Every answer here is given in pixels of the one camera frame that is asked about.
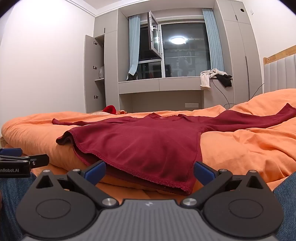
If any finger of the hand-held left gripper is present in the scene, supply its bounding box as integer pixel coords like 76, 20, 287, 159
0, 154, 50, 169
0, 148, 23, 157

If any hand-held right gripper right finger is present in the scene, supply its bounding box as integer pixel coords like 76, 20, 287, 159
180, 161, 265, 207

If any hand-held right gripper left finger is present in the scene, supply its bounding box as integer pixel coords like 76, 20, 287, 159
34, 160, 120, 208

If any dark red long-sleeve shirt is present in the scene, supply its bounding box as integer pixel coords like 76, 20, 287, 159
52, 103, 296, 196

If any person's left leg in jeans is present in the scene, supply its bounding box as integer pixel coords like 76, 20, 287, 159
0, 173, 38, 241

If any person's leg in jeans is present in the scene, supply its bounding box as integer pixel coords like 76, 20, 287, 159
273, 171, 296, 241
0, 173, 38, 241

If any orange bed blanket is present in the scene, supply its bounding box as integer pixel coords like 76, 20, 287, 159
1, 88, 296, 202

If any person's right leg in jeans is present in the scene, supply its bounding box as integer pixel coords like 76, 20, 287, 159
273, 171, 296, 241

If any black cloth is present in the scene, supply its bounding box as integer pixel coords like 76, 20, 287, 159
216, 74, 233, 88

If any grey wardrobe door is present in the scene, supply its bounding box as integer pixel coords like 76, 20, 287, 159
84, 35, 95, 114

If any large window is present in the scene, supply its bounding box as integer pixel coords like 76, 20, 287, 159
138, 20, 212, 80

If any grey padded wooden headboard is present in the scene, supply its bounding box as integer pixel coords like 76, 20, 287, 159
263, 45, 296, 93

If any grey built-in wardrobe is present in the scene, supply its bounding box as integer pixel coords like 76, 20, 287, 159
84, 0, 265, 114

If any light blue curtain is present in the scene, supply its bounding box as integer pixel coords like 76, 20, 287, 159
202, 8, 225, 77
128, 14, 141, 80

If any open window sash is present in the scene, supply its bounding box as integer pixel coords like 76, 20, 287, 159
148, 10, 164, 57

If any black cable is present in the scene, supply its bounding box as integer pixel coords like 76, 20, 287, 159
209, 73, 265, 110

